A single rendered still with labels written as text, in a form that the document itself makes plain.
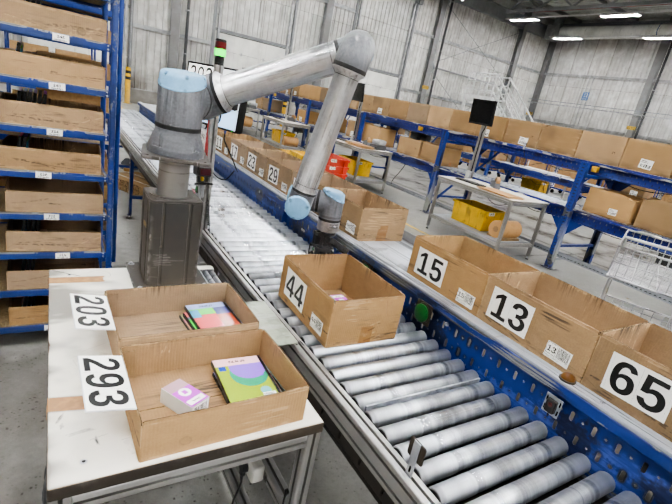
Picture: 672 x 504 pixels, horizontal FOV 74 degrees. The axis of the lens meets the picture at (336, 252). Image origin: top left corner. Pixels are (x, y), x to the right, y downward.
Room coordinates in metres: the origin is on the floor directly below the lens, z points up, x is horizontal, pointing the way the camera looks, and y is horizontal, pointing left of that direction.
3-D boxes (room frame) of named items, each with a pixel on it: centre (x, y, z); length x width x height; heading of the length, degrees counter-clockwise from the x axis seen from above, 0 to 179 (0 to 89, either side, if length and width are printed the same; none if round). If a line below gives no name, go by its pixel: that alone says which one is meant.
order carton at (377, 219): (2.34, -0.10, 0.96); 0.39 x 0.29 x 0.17; 35
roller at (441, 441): (1.03, -0.44, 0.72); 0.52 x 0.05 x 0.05; 125
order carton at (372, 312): (1.52, -0.04, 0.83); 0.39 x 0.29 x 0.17; 34
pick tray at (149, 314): (1.18, 0.41, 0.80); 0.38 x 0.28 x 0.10; 126
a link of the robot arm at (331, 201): (1.75, 0.05, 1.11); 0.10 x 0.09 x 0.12; 91
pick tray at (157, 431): (0.92, 0.23, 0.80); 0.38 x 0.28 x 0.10; 126
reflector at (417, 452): (0.82, -0.26, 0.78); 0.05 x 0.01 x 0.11; 35
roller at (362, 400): (1.19, -0.33, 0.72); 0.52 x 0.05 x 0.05; 125
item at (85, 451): (1.18, 0.47, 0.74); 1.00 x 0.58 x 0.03; 34
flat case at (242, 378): (0.97, 0.16, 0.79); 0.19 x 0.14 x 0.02; 32
